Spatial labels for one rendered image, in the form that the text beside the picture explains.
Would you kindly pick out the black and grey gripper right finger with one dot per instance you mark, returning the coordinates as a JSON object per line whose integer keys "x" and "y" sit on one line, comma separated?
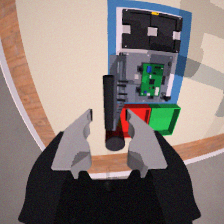
{"x": 155, "y": 158}

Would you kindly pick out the green bin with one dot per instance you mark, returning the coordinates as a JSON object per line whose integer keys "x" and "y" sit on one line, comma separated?
{"x": 163, "y": 117}

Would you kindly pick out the green circuit board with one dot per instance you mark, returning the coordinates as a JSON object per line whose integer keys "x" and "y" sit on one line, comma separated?
{"x": 151, "y": 79}

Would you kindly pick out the red bin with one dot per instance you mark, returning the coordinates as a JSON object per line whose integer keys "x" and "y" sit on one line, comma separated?
{"x": 144, "y": 114}

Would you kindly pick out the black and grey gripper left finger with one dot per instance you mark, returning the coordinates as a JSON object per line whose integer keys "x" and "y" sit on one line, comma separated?
{"x": 66, "y": 155}

